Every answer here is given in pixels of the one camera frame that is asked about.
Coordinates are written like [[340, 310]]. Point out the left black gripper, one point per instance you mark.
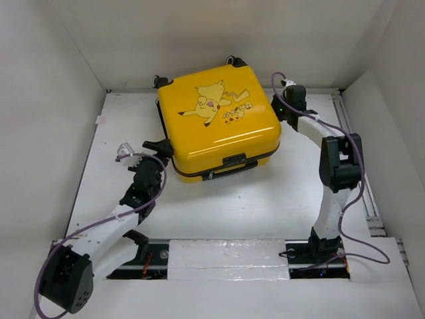
[[163, 149]]

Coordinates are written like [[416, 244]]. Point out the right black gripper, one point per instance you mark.
[[275, 99]]

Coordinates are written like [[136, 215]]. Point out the yellow hard-shell suitcase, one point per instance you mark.
[[218, 121]]

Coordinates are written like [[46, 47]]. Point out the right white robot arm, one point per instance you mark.
[[339, 172]]

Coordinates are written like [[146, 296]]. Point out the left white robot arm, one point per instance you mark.
[[68, 275]]

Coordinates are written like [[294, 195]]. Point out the small pink paper scrap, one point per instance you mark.
[[100, 120]]

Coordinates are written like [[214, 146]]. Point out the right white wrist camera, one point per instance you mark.
[[286, 83]]

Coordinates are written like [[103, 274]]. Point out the aluminium side rail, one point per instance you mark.
[[374, 222]]

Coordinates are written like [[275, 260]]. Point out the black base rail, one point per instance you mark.
[[154, 267]]

